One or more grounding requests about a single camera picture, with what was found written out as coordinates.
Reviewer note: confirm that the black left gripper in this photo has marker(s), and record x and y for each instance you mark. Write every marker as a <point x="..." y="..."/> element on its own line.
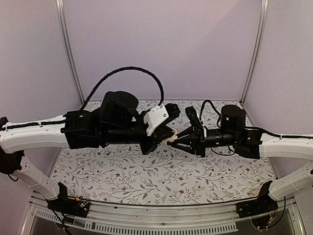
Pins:
<point x="147" y="148"/>

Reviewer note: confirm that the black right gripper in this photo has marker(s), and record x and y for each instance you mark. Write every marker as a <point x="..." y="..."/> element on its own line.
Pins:
<point x="197" y="143"/>

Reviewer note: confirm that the white earbud charging case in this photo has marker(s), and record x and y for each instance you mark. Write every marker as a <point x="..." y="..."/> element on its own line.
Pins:
<point x="170" y="139"/>

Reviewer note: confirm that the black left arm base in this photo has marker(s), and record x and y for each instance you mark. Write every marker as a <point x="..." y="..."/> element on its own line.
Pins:
<point x="78" y="206"/>

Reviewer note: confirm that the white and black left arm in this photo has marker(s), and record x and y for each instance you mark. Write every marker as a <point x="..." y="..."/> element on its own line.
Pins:
<point x="116" y="121"/>

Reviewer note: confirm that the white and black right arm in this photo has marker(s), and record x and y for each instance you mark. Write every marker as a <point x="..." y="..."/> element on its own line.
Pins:
<point x="247" y="142"/>

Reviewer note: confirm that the floral patterned table mat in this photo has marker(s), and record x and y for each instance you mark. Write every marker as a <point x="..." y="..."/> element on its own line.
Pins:
<point x="167" y="176"/>

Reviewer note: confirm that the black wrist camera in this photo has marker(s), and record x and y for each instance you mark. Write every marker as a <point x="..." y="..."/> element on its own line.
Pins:
<point x="196" y="125"/>
<point x="160" y="114"/>

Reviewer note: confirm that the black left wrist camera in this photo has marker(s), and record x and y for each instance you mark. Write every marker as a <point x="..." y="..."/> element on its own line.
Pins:
<point x="160" y="114"/>

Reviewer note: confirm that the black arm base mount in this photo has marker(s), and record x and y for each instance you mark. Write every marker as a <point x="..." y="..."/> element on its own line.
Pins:
<point x="262" y="204"/>

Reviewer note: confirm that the aluminium frame rail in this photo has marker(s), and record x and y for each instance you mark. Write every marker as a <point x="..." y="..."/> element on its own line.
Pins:
<point x="121" y="219"/>

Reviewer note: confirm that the right aluminium corner post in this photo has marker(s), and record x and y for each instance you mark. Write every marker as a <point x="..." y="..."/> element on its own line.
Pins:
<point x="256" y="50"/>

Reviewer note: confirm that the aluminium corner post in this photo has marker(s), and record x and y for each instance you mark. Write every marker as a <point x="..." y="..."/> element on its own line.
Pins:
<point x="256" y="50"/>
<point x="67" y="46"/>

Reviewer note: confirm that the left aluminium corner post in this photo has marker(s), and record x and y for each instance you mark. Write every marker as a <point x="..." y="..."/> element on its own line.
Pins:
<point x="67" y="46"/>

